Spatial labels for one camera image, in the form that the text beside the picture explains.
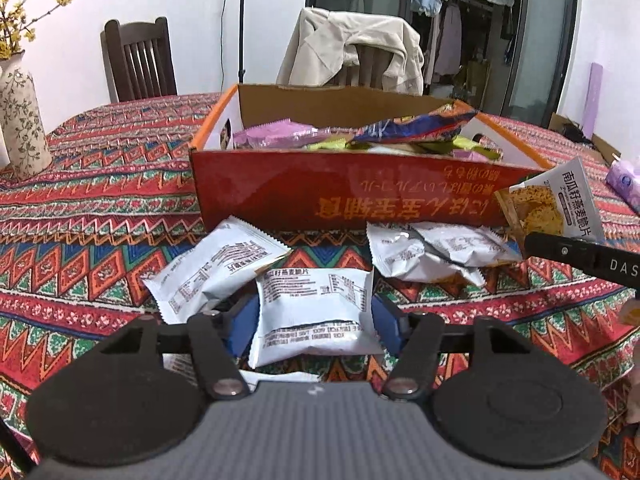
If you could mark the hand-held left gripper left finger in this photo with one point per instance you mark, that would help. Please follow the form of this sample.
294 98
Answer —
242 327

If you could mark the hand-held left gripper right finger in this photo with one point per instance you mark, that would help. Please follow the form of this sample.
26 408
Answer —
389 327

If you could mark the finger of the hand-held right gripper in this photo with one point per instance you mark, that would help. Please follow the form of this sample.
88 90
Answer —
555 249

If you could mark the white packet with crisp picture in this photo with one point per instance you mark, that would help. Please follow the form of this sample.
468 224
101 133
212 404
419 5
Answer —
550 200

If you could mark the white snack packet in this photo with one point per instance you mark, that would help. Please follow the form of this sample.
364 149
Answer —
280 375
470 245
315 310
215 270
410 257

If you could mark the red cardboard box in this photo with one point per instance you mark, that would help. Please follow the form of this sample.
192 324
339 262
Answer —
300 190

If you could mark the long green snack packet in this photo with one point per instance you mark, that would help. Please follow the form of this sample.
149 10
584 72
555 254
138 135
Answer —
440 147
330 144

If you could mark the person's right hand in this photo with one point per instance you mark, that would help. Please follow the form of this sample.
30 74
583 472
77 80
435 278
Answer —
633 311

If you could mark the purple tissue pack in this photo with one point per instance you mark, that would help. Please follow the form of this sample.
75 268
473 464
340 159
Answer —
625 182

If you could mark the brown cardboard box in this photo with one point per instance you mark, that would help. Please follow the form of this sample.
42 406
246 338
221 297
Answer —
575 132

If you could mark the pink snack packet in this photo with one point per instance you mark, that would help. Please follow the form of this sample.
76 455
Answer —
275 135
470 155

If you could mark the purple rolled yoga mat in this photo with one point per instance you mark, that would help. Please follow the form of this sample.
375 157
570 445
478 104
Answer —
595 100

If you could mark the red purple printed snack packet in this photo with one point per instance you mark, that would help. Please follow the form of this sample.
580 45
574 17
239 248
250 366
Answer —
405 127

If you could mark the lilac hanging clothes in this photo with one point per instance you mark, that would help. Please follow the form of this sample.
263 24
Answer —
447 40

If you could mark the wooden slatted chair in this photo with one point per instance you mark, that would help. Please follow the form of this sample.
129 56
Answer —
367 67

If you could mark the dark wooden chair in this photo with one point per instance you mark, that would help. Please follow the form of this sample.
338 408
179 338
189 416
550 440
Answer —
137 60

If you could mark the beige jacket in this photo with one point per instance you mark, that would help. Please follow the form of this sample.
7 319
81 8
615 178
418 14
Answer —
325 45

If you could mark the floral ceramic vase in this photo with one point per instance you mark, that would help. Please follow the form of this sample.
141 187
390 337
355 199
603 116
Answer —
22 120

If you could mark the studio light on stand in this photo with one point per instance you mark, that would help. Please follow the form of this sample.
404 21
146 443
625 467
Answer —
243 20

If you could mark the yellow flower branches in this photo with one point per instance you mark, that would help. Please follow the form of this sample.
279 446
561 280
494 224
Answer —
20 20

